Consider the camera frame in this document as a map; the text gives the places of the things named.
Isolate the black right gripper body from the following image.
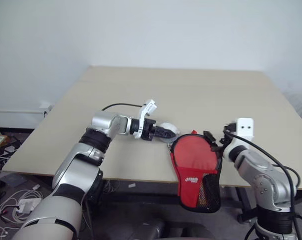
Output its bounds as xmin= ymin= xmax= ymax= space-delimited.
xmin=219 ymin=121 xmax=239 ymax=151

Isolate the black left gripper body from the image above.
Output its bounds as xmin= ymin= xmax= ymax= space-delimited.
xmin=142 ymin=118 xmax=158 ymax=141

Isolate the red black paddle case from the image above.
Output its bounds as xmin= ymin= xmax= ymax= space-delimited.
xmin=169 ymin=133 xmax=223 ymax=214

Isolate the white round disc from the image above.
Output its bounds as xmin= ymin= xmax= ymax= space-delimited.
xmin=157 ymin=122 xmax=181 ymax=145

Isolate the dark rounded seat shape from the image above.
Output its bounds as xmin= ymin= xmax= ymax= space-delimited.
xmin=129 ymin=217 xmax=216 ymax=240

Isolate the white power adapter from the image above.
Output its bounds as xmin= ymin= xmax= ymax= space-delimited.
xmin=16 ymin=198 xmax=42 ymax=214

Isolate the grey flat floor pad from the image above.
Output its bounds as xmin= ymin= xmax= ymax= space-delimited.
xmin=1 ymin=171 xmax=29 ymax=188

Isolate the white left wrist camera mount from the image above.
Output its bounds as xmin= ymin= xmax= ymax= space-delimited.
xmin=134 ymin=99 xmax=157 ymax=140

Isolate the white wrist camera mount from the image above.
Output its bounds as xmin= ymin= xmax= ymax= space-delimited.
xmin=134 ymin=99 xmax=157 ymax=140
xmin=236 ymin=117 xmax=255 ymax=142

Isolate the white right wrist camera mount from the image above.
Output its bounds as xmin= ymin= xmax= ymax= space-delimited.
xmin=236 ymin=117 xmax=255 ymax=142

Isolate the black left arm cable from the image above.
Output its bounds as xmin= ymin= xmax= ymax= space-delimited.
xmin=101 ymin=103 xmax=144 ymax=111

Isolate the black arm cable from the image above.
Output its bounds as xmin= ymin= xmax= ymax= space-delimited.
xmin=225 ymin=129 xmax=302 ymax=240
xmin=101 ymin=103 xmax=144 ymax=111

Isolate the black table leg frame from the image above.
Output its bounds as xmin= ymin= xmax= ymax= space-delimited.
xmin=222 ymin=185 xmax=257 ymax=224

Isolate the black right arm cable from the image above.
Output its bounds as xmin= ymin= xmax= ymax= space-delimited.
xmin=225 ymin=129 xmax=302 ymax=240

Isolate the white wall socket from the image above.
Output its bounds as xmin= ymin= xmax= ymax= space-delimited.
xmin=39 ymin=101 xmax=53 ymax=117

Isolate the white wall cable trunking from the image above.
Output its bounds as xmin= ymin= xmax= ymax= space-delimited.
xmin=0 ymin=109 xmax=45 ymax=115

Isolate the white floor cable tangle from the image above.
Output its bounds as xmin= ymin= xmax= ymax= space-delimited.
xmin=0 ymin=149 xmax=43 ymax=237

